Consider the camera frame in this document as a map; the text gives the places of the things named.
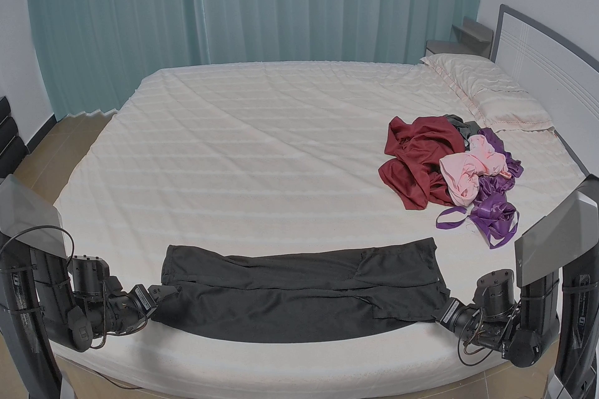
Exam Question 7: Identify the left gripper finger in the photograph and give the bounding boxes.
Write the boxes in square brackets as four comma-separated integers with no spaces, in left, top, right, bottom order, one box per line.
[148,285,181,305]

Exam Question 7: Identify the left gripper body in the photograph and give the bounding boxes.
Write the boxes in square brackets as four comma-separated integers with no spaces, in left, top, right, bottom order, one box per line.
[130,283,160,320]

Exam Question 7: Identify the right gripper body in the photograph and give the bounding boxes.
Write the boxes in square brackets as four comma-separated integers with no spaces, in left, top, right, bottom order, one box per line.
[438,298,471,333]

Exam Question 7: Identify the black T-shirt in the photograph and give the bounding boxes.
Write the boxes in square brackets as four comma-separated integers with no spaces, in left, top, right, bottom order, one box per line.
[150,237,451,344]

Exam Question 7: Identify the bed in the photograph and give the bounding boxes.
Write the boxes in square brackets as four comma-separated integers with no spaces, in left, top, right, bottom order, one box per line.
[44,4,599,393]

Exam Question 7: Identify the purple garment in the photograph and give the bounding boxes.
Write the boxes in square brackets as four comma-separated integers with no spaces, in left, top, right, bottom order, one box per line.
[435,127,522,249]

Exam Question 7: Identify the pink garment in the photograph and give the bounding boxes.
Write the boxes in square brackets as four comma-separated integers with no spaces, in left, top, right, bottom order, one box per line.
[439,135,511,207]

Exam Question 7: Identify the dark red garment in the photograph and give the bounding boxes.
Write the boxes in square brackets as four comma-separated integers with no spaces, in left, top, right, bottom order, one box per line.
[378,117,466,211]

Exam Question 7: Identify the grey garment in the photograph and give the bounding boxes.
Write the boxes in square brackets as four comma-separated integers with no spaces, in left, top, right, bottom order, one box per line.
[445,113,483,141]

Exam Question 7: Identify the black chest of drawers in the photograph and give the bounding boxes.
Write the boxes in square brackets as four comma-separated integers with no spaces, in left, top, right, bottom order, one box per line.
[0,95,29,178]

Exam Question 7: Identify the cream pillow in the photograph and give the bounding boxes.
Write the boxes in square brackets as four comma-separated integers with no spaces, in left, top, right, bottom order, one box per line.
[420,53,554,132]

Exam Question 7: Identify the grey bedside table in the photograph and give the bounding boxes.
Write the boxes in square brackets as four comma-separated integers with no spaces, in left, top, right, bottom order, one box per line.
[425,17,494,59]

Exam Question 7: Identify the black cable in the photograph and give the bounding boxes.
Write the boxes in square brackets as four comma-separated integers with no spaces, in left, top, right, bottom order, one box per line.
[0,225,75,272]

